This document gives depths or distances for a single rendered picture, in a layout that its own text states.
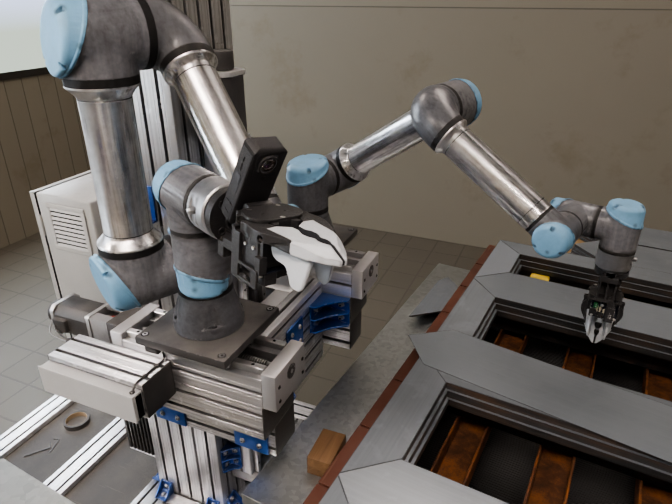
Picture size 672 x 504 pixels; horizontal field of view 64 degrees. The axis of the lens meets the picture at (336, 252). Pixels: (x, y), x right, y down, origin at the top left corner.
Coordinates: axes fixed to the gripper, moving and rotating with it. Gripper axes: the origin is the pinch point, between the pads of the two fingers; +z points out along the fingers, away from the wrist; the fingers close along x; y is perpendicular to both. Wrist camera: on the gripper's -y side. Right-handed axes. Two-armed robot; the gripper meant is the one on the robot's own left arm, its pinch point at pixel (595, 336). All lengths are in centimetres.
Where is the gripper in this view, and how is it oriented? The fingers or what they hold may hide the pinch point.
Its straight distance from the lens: 147.9
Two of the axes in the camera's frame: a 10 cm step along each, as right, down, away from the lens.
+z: 0.0, 9.0, 4.3
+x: 8.7, 2.1, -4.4
